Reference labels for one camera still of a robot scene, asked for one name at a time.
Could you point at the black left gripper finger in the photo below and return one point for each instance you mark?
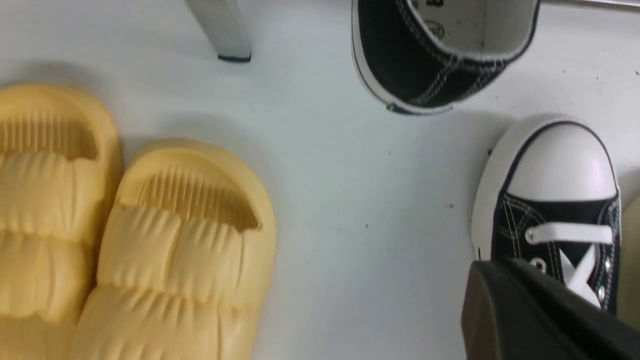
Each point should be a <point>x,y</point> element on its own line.
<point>512,311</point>

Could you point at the black canvas sneaker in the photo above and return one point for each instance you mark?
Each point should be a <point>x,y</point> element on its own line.
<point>422,57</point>
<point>549,196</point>

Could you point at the olive green slide left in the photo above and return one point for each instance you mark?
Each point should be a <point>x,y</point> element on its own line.
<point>628,294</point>

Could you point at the yellow slide right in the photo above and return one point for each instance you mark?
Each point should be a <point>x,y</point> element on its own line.
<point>186,259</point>

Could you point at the yellow slide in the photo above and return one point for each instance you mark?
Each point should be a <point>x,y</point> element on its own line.
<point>186,259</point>
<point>61,163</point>

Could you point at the yellow slide left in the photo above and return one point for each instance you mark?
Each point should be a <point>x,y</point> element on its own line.
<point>61,163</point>

